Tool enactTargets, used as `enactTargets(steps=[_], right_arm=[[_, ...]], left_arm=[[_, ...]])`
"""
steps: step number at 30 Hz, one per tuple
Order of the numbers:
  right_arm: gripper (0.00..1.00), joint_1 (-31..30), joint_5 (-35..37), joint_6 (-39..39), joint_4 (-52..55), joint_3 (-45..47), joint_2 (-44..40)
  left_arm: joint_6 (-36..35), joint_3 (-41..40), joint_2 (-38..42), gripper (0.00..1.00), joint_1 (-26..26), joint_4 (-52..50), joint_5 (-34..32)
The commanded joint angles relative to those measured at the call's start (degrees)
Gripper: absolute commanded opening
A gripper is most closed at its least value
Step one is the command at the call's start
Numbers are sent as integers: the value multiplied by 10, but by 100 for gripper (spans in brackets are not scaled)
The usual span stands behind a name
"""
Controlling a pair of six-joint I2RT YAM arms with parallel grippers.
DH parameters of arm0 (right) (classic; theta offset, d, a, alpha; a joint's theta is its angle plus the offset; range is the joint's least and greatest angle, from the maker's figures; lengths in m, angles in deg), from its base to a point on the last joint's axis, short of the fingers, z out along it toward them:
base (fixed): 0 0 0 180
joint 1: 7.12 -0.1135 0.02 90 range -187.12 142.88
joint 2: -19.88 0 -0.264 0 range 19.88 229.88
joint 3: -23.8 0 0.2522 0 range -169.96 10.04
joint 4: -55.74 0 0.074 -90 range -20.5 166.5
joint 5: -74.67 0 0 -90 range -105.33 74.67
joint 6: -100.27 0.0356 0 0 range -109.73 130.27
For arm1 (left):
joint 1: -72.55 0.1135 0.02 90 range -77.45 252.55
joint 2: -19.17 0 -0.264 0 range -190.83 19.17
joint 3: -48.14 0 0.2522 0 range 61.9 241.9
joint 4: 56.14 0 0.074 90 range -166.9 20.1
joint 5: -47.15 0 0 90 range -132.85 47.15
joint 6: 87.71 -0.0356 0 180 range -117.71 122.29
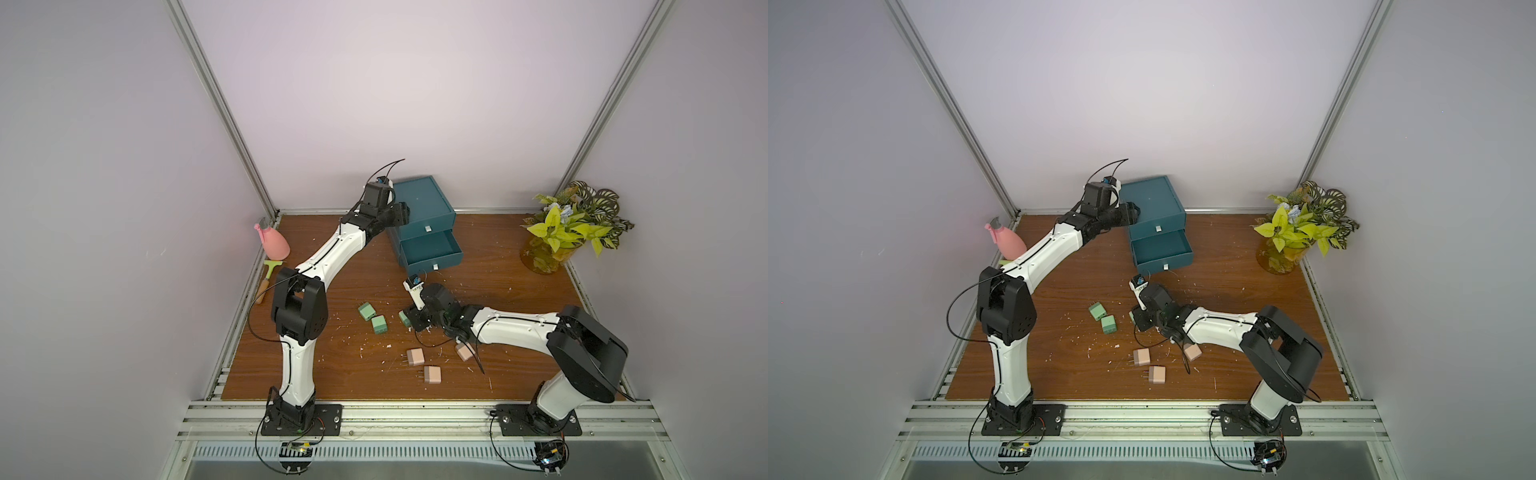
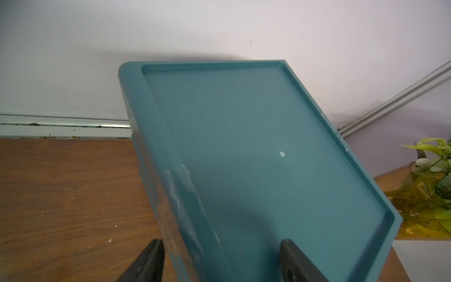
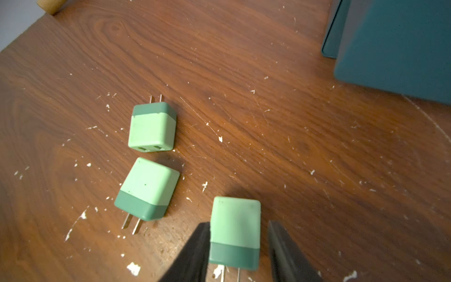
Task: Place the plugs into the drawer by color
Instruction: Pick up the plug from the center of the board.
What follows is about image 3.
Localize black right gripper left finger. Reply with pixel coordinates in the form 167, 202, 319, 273
159, 222, 210, 282

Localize teal top drawer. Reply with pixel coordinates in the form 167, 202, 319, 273
334, 1, 451, 105

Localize light green plug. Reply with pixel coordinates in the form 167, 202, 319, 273
209, 196, 261, 282
128, 95, 177, 153
114, 157, 180, 235

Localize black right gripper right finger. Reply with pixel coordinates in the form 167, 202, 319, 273
268, 220, 323, 282

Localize green wooden handled brush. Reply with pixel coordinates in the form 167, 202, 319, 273
36, 0, 68, 15

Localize dark teal drawer cabinet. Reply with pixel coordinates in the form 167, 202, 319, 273
321, 0, 351, 59

